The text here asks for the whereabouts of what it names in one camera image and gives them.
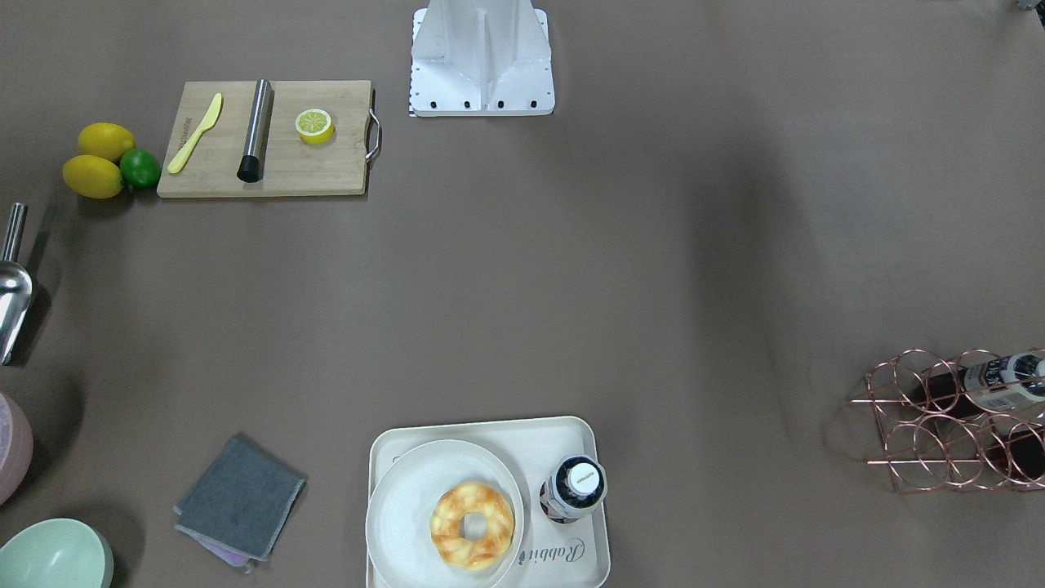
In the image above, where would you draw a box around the green lime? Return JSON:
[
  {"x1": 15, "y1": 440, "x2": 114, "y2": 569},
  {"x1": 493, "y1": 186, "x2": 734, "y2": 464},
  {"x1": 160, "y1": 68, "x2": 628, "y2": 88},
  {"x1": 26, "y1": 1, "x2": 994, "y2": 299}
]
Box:
[{"x1": 118, "y1": 148, "x2": 162, "y2": 189}]

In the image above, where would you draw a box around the light green bowl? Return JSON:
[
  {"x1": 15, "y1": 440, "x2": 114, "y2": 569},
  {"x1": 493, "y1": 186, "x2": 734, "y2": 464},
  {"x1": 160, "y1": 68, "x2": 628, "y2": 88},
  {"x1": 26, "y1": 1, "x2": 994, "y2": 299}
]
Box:
[{"x1": 1, "y1": 518, "x2": 115, "y2": 587}]

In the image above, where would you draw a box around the half lemon slice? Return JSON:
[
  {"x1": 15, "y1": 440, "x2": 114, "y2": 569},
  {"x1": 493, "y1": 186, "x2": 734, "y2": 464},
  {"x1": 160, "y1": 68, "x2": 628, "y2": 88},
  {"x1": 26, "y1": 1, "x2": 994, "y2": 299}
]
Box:
[{"x1": 295, "y1": 108, "x2": 336, "y2": 145}]

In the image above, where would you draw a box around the purple cloth under grey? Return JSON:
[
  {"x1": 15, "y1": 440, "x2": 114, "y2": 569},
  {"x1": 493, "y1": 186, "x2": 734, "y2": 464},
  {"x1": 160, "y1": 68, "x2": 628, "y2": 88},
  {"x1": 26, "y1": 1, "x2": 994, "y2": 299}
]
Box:
[{"x1": 175, "y1": 524, "x2": 251, "y2": 568}]

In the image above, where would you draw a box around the labelled wine bottle upper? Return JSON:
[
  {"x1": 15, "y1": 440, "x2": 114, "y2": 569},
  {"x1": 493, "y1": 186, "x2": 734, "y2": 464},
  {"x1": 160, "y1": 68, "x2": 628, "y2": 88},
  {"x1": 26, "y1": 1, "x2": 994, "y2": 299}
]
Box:
[{"x1": 906, "y1": 350, "x2": 1044, "y2": 420}]

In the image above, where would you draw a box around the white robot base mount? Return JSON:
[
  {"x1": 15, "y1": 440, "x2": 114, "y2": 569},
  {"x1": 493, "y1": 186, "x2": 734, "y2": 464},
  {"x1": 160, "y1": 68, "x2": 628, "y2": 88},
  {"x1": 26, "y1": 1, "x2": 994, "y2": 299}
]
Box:
[{"x1": 408, "y1": 1, "x2": 556, "y2": 117}]

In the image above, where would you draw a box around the small bottle white cap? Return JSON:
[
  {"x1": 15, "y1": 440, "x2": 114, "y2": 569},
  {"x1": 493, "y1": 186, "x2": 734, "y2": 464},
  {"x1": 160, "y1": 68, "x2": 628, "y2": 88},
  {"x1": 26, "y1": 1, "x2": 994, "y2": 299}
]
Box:
[{"x1": 537, "y1": 454, "x2": 608, "y2": 524}]

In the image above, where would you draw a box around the grey folded cloth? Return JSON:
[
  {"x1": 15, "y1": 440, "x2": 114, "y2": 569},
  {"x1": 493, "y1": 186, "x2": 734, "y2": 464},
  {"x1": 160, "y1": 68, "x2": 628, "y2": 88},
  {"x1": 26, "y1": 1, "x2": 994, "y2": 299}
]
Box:
[{"x1": 173, "y1": 434, "x2": 307, "y2": 570}]

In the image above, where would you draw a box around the pink bowl with ice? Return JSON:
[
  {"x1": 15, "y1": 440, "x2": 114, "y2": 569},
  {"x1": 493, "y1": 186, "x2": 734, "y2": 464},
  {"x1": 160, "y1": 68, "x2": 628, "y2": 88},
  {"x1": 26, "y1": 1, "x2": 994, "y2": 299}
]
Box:
[{"x1": 1, "y1": 394, "x2": 33, "y2": 505}]

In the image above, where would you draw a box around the bamboo cutting board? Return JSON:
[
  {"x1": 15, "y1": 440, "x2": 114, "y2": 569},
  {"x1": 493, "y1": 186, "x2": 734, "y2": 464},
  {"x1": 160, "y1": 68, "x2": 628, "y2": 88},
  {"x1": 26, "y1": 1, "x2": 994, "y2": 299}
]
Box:
[{"x1": 157, "y1": 79, "x2": 380, "y2": 198}]

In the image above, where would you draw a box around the white rectangular tray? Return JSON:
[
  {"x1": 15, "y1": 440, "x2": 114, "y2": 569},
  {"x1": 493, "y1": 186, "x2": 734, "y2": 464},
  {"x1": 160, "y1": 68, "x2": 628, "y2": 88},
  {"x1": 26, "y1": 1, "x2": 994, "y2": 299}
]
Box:
[{"x1": 368, "y1": 416, "x2": 611, "y2": 587}]

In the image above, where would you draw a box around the yellow lemon upper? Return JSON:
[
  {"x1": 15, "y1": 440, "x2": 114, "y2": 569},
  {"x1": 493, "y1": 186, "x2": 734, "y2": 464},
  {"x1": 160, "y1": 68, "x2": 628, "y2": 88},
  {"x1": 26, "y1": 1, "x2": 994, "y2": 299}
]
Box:
[{"x1": 76, "y1": 122, "x2": 136, "y2": 164}]

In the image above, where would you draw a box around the steel cylinder muddler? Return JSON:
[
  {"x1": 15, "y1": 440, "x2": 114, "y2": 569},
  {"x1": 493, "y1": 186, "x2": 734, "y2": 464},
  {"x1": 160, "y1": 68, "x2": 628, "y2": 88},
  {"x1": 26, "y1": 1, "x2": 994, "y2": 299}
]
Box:
[{"x1": 238, "y1": 78, "x2": 275, "y2": 184}]

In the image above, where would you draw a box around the metal scoop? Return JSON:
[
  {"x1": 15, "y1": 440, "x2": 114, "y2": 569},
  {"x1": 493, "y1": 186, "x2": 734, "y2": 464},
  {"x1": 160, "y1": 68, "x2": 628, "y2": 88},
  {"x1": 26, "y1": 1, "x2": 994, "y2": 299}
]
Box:
[{"x1": 1, "y1": 203, "x2": 33, "y2": 364}]

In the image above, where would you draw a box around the yellow lemon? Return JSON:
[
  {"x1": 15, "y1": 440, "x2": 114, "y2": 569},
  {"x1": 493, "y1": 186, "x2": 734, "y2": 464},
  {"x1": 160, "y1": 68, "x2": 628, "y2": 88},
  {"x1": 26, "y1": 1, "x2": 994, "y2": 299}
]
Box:
[
  {"x1": 62, "y1": 155, "x2": 124, "y2": 198},
  {"x1": 76, "y1": 122, "x2": 136, "y2": 164}
]

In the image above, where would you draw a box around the yellow lemon lower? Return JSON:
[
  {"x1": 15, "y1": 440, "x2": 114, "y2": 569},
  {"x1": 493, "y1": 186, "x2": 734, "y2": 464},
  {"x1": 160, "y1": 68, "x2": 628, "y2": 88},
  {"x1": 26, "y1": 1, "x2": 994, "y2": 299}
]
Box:
[{"x1": 62, "y1": 155, "x2": 124, "y2": 198}]

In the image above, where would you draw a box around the yellow plastic knife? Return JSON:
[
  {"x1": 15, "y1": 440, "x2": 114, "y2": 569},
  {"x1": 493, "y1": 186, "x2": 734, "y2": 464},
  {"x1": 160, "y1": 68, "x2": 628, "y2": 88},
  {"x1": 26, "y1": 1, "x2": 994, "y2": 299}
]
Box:
[{"x1": 167, "y1": 92, "x2": 224, "y2": 175}]

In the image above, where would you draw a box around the rose gold wire rack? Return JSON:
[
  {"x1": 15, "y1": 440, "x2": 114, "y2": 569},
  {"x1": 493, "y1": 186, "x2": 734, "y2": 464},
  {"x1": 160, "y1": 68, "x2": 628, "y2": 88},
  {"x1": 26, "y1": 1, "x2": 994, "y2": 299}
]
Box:
[{"x1": 850, "y1": 349, "x2": 1043, "y2": 492}]

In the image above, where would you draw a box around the white round plate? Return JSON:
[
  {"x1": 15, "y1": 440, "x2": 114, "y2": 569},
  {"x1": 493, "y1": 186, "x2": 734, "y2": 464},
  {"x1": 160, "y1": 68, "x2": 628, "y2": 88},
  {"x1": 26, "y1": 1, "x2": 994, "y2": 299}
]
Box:
[{"x1": 366, "y1": 439, "x2": 527, "y2": 587}]

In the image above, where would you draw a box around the glazed donut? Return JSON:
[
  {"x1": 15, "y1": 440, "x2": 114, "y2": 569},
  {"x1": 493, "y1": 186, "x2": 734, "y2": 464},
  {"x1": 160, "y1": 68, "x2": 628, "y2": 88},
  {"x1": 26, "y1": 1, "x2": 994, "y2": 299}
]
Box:
[{"x1": 429, "y1": 481, "x2": 515, "y2": 572}]

